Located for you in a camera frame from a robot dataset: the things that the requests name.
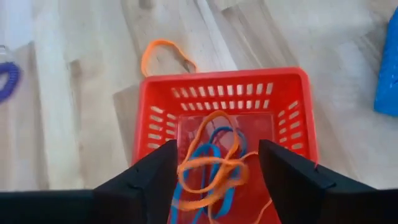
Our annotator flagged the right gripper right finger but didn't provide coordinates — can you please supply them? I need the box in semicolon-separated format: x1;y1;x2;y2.
258;139;398;224

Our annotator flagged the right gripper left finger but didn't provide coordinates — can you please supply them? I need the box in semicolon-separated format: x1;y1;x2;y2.
0;139;178;224

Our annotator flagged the blue rubber band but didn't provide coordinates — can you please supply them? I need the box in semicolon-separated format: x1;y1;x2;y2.
170;126;249;224

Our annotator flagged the blue plastic basket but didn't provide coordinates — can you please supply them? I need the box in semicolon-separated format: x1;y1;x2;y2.
374;6;398;118

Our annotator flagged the red plastic basket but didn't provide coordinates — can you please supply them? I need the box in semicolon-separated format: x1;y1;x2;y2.
130;67;320;224

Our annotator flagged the purple coil keychain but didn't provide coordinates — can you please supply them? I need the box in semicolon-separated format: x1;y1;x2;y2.
0;45;22;104

